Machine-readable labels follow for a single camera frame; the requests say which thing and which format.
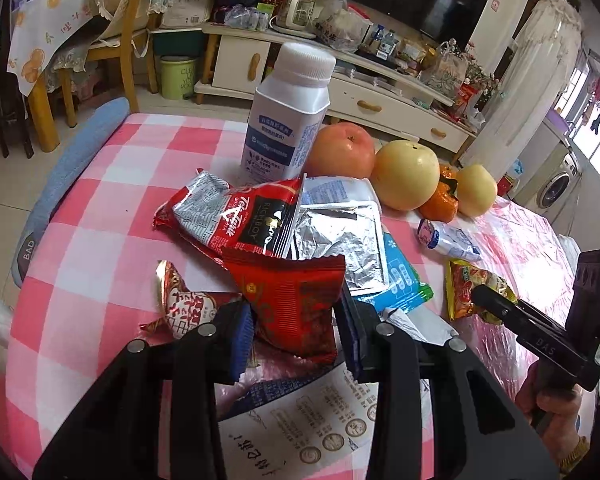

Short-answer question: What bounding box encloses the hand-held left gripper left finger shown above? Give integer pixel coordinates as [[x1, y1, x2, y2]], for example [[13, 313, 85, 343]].
[[32, 302, 255, 480]]

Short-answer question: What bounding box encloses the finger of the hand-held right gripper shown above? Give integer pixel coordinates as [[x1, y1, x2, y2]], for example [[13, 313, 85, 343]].
[[471, 284, 572, 343]]

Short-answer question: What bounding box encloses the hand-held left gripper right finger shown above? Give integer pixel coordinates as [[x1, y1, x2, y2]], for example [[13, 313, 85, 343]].
[[334, 287, 561, 480]]

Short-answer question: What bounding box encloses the yellow orange snack packet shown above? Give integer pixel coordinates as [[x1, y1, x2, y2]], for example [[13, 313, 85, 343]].
[[445, 259, 518, 322]]

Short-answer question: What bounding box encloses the red white candy wrapper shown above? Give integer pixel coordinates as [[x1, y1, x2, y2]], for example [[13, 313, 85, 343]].
[[140, 259, 243, 343]]

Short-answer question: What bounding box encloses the red snack packet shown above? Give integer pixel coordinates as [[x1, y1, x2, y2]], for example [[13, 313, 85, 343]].
[[221, 246, 347, 367]]

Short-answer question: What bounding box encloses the white paper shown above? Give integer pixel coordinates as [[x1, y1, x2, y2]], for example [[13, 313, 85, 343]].
[[380, 306, 459, 347]]

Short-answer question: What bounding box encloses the cyan packet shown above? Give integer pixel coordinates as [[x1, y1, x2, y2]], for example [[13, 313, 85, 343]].
[[370, 231, 434, 312]]

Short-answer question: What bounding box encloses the silver foil blue packet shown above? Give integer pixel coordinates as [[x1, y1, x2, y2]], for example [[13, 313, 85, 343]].
[[294, 199, 387, 295]]

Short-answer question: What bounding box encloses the red black drink packet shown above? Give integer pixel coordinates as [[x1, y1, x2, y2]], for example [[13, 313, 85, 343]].
[[207, 176, 306, 261]]

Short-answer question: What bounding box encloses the silver red snack wrapper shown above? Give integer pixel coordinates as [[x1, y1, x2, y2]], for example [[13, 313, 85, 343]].
[[153, 170, 241, 256]]

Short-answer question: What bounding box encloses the person's right hand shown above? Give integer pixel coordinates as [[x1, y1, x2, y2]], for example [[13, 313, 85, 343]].
[[514, 360, 588, 468]]

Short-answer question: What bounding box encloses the small white milk pouch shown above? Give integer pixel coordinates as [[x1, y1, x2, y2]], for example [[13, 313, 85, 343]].
[[417, 218, 482, 262]]

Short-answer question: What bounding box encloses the small yellow pear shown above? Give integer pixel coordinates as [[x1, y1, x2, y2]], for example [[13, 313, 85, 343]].
[[455, 163, 499, 218]]

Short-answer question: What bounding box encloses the white washing machine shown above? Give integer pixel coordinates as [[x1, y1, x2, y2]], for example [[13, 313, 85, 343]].
[[512, 142, 581, 221]]

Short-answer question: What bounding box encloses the pink checkered tablecloth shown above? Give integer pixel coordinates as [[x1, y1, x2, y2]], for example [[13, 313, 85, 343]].
[[7, 112, 600, 480]]

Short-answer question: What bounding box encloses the white blue wipe packet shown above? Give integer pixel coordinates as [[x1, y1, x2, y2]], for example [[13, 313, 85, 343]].
[[300, 175, 381, 207]]

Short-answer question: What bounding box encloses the large yellow pear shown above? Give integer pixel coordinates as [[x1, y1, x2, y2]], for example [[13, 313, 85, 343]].
[[370, 140, 441, 212]]

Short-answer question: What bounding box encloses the red apple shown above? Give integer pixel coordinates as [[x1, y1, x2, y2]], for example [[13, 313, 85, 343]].
[[305, 121, 377, 179]]

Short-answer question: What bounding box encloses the white plastic bottle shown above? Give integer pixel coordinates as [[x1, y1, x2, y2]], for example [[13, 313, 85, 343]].
[[240, 42, 337, 186]]

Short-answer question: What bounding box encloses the pink flower bunch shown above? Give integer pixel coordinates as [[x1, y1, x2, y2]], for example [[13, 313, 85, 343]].
[[467, 60, 498, 106]]

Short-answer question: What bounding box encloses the lace covered air conditioner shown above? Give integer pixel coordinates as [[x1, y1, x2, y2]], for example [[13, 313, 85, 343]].
[[472, 0, 583, 181]]

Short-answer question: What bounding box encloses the clear printed gift bag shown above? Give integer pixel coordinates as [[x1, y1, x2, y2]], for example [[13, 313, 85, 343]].
[[420, 40, 468, 98]]

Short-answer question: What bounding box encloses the blue chair cushion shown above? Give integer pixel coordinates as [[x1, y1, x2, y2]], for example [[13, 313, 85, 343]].
[[11, 96, 131, 288]]

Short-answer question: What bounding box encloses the white television cabinet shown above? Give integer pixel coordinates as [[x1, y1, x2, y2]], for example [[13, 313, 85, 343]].
[[195, 22, 478, 153]]

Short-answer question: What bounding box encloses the green waste bin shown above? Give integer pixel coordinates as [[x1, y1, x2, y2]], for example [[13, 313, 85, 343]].
[[159, 55, 199, 101]]

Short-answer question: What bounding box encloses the wooden chair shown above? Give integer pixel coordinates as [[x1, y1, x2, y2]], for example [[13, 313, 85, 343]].
[[85, 0, 161, 111]]

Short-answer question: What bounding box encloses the pack of small bottles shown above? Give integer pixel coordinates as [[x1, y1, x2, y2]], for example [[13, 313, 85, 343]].
[[225, 4, 271, 31]]

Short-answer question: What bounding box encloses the white plastic bag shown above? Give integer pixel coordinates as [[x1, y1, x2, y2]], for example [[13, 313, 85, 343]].
[[312, 0, 373, 53]]

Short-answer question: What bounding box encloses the white electric kettle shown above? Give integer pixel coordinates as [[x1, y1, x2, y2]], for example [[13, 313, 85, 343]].
[[275, 0, 321, 36]]

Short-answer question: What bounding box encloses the dark chair with lace cover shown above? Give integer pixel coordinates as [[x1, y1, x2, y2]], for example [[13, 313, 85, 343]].
[[0, 5, 36, 161]]

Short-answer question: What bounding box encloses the white printed shopping bag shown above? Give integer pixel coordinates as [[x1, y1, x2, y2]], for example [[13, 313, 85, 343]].
[[160, 0, 213, 28]]

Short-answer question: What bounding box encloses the orange print table cover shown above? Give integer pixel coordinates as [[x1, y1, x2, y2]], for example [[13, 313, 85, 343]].
[[7, 0, 98, 98]]

